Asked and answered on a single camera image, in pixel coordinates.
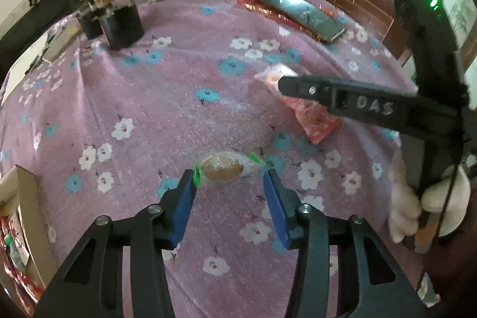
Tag person's right hand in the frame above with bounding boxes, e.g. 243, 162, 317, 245
388, 150, 471, 244

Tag green silver snack packet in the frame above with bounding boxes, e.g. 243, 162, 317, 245
9, 238, 30, 264

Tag purple floral blanket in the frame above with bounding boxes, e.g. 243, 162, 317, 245
0, 0, 429, 318

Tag large black cylinder container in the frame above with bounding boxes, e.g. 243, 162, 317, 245
99, 3, 145, 51

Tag small red snack packet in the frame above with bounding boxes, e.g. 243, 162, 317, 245
0, 214, 20, 249

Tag white paper sheet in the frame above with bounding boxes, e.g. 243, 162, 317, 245
0, 32, 50, 107

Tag red gold snack packet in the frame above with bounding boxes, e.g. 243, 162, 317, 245
3, 262, 43, 304

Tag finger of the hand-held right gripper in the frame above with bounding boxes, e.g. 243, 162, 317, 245
278, 75, 430, 134

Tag cardboard box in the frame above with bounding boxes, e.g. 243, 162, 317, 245
0, 165, 57, 305

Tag black smartphone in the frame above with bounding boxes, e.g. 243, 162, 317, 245
257, 0, 347, 43

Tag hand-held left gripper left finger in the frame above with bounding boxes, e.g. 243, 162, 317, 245
33, 170, 198, 318

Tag clear cookie packet green ends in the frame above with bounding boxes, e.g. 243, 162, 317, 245
192, 150, 267, 189

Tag pink snack packet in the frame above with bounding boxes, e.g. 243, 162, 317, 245
254, 64, 343, 145

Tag black headboard cushion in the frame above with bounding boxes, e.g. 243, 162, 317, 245
0, 0, 139, 75

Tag grey notebook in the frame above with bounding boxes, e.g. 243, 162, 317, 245
40, 25, 81, 64

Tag small black cylinder container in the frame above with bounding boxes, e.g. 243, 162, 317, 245
76, 8, 104, 40

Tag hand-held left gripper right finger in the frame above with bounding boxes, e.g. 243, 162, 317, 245
262, 169, 428, 318

